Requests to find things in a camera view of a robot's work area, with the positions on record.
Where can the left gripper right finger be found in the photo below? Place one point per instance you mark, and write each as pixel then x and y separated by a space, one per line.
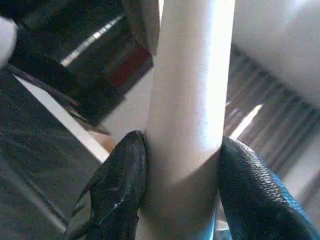
pixel 260 200

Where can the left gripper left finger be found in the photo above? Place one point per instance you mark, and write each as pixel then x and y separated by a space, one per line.
pixel 115 195

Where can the white plastic table leg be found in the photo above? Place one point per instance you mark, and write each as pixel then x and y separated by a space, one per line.
pixel 190 100

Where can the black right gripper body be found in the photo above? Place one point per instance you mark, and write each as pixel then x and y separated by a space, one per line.
pixel 85 55

